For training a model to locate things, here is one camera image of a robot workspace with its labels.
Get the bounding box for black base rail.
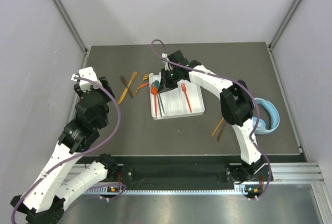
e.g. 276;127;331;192
75;153;307;191

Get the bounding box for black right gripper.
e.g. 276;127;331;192
158;68;181;94

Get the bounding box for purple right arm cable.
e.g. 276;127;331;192
150;39;272;200

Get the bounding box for gold metal spoon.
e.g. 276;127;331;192
133;74;149;96

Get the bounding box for orange plastic fork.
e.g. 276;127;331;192
181;82;192;113

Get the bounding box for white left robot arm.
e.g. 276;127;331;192
10;67;120;223

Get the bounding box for grey cable duct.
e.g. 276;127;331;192
84;182;260;197

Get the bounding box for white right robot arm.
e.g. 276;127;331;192
158;50;265;180

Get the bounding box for gold metal knife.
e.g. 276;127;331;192
117;72;137;105

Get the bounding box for teal plastic spoon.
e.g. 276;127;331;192
153;80;163;118

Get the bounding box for light blue headphones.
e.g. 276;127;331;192
252;97;280;135

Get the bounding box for orange plastic spoon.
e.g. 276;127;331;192
151;86;158;117

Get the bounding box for white divided utensil tray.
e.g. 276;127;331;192
149;80;205;120

